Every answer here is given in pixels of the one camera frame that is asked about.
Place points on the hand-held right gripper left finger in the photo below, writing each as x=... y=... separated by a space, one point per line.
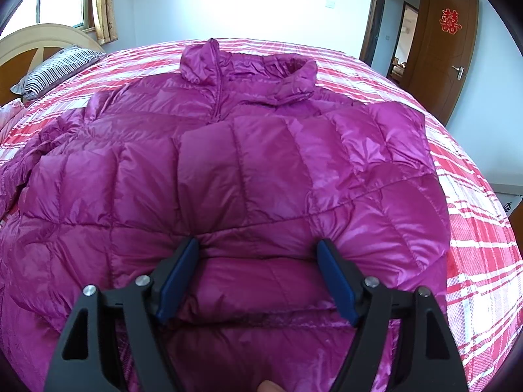
x=177 y=277

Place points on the brown wooden door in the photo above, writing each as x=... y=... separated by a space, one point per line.
x=445 y=69

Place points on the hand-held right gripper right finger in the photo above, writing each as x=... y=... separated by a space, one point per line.
x=337 y=277

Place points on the red paper door decoration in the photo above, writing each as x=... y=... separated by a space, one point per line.
x=450 y=20

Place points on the striped pillow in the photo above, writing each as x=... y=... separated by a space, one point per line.
x=53 y=71

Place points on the yellow patterned curtain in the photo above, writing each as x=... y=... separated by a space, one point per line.
x=104 y=8

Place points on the brown door frame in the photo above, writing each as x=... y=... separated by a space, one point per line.
x=425 y=16

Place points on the purple down jacket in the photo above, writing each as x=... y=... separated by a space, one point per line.
x=245 y=171

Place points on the pink floral quilt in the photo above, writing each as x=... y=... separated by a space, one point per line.
x=8 y=118

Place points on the person's right hand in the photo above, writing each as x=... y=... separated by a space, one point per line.
x=267 y=387

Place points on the red plaid bed sheet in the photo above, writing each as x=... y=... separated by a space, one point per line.
x=470 y=212

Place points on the cream wooden headboard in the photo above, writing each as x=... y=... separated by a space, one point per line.
x=24 y=43

